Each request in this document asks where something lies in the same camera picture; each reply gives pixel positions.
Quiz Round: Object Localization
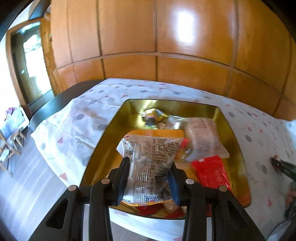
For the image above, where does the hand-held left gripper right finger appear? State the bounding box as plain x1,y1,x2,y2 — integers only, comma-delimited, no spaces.
168,167,266,241

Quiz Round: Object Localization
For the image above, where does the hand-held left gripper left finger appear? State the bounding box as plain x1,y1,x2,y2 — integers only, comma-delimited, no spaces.
29,157,130,241

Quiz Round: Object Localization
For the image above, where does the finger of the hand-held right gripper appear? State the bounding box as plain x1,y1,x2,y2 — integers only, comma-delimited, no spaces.
270,156,296,180

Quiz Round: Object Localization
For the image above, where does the orange clear snack packet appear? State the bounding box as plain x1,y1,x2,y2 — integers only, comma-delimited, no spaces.
116,129,184,207

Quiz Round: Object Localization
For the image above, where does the gold tin box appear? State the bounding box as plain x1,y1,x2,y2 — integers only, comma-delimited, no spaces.
79,98,252,219

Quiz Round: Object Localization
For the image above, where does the red white snack packet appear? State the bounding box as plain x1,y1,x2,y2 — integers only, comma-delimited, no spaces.
191,155,233,193

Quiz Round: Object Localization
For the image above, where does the clear cake packet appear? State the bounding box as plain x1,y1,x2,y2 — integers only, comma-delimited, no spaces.
178,117,229,160

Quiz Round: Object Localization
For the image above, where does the yellow green snack packet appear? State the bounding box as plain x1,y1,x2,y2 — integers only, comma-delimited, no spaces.
140,108,171,127

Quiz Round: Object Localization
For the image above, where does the person's right hand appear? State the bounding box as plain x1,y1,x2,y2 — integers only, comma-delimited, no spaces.
286,188,296,206

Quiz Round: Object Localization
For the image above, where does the patterned white tablecloth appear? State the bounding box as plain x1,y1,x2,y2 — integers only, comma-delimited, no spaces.
31,78,296,241

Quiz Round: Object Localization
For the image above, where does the dark table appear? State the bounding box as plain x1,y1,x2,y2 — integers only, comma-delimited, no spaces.
29,80,103,127

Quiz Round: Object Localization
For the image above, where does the wooden stool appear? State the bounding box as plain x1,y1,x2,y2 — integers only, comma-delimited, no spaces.
10,130,25,153

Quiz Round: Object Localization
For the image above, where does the blue plaid sofa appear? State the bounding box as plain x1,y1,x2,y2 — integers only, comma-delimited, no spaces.
0,108,26,139

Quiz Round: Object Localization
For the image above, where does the wooden glass door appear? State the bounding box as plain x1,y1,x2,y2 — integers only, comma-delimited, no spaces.
7,20,55,105

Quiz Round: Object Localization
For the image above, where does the wooden wardrobe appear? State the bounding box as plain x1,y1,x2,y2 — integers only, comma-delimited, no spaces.
30,0,296,121

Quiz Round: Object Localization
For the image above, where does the black cable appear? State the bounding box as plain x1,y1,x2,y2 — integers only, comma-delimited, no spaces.
269,217,292,241

